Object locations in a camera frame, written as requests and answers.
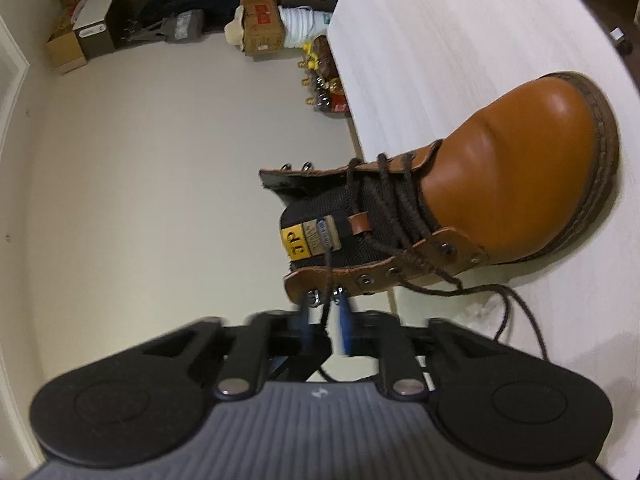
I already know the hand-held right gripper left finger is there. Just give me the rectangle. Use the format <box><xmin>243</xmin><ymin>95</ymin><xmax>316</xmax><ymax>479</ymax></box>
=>
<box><xmin>145</xmin><ymin>302</ymin><xmax>313</xmax><ymax>402</ymax></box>

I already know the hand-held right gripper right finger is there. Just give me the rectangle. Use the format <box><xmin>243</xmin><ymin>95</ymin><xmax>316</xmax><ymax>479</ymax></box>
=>
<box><xmin>337</xmin><ymin>290</ymin><xmax>496</xmax><ymax>402</ymax></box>

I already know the dark brown shoelace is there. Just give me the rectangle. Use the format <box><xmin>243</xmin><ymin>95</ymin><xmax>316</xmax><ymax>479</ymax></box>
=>
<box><xmin>319</xmin><ymin>152</ymin><xmax>551</xmax><ymax>382</ymax></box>

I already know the brown leather boot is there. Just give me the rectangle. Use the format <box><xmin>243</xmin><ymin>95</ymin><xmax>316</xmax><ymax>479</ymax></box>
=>
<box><xmin>259</xmin><ymin>71</ymin><xmax>621</xmax><ymax>311</ymax></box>

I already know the group of cooking oil bottles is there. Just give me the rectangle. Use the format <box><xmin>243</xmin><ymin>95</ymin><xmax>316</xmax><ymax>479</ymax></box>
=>
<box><xmin>299</xmin><ymin>35</ymin><xmax>352</xmax><ymax>119</ymax></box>

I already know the white plastic bucket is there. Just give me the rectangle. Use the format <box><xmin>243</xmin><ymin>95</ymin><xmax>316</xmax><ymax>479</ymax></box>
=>
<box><xmin>281</xmin><ymin>5</ymin><xmax>333</xmax><ymax>52</ymax></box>

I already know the red label cardboard box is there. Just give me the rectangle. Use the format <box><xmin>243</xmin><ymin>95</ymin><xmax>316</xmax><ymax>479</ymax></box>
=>
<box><xmin>239</xmin><ymin>0</ymin><xmax>287</xmax><ymax>57</ymax></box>

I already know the small open cardboard box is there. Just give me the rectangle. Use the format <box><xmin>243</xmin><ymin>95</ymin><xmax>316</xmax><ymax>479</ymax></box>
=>
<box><xmin>46</xmin><ymin>30</ymin><xmax>90</xmax><ymax>75</ymax></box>

